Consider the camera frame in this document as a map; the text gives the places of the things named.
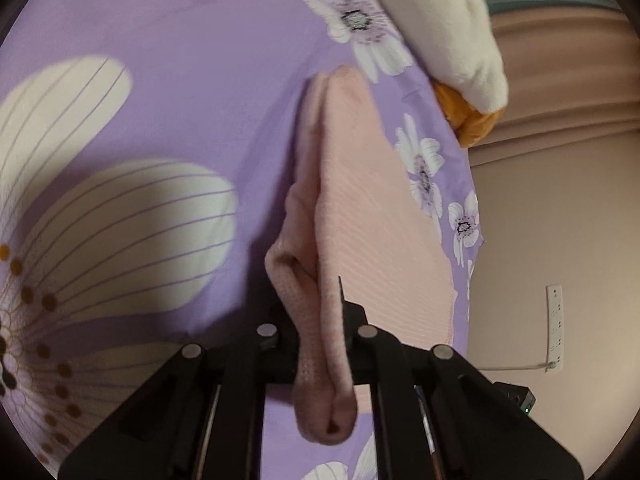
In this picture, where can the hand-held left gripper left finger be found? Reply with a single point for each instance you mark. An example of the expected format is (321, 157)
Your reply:
(280, 355)

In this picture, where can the white and orange plush toy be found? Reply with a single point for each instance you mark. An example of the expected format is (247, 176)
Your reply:
(450, 35)

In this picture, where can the white power strip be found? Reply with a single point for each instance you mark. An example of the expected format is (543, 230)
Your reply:
(554, 325)

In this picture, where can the pink long-sleeve shirt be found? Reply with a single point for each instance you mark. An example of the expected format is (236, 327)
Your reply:
(360, 200)

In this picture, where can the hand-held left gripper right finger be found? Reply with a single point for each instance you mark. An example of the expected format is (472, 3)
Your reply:
(360, 355)

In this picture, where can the purple floral blanket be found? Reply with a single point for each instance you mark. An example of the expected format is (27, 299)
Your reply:
(200, 85)

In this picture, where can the beige curtain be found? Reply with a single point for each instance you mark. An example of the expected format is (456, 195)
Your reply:
(565, 85)

